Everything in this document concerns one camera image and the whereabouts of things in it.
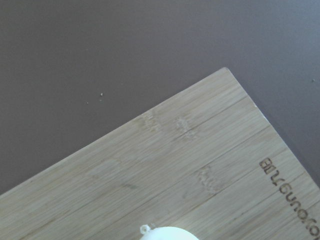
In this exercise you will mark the white steamed bun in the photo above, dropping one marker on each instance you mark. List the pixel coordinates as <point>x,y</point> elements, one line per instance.
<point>165,233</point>

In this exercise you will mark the wooden cutting board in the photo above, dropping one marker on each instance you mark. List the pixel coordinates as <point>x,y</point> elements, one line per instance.
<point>205,160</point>

